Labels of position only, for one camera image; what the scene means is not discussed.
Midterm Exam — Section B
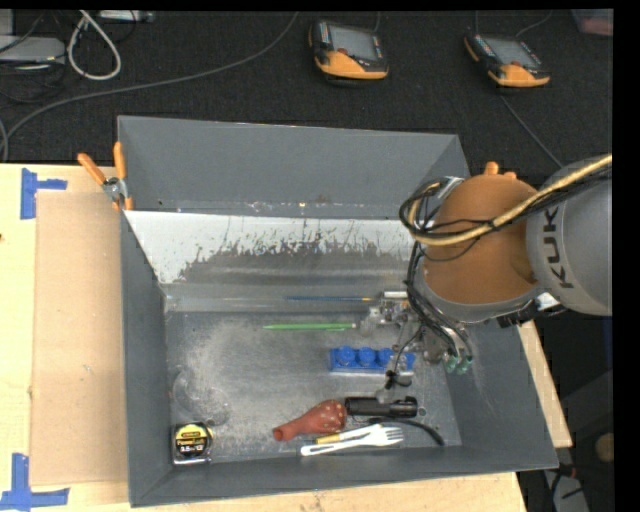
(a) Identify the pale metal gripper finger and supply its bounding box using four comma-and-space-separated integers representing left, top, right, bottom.
285, 291, 409, 321
262, 308, 383, 337

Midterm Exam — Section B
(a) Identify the grey metal bin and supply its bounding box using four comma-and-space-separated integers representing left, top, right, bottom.
115, 115, 560, 509

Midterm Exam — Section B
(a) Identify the blue toy brick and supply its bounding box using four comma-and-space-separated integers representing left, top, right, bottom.
328, 345, 417, 374

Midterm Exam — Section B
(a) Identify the red balloon with white dots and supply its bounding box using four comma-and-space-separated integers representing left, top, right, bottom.
272, 399, 349, 443

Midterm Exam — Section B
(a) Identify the white plastic fork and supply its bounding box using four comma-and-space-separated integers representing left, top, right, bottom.
299, 423, 405, 458

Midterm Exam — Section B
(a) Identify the yellow and silver pen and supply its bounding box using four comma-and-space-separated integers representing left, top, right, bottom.
314, 431, 372, 446

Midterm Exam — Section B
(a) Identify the yellow and black tape measure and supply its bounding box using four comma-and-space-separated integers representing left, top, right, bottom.
170, 420, 216, 467

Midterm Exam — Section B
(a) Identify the brown cardboard board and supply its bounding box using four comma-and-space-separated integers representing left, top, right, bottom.
28, 191, 132, 489

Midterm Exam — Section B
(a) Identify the black plug with cable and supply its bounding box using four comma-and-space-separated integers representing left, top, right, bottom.
344, 395, 446, 447

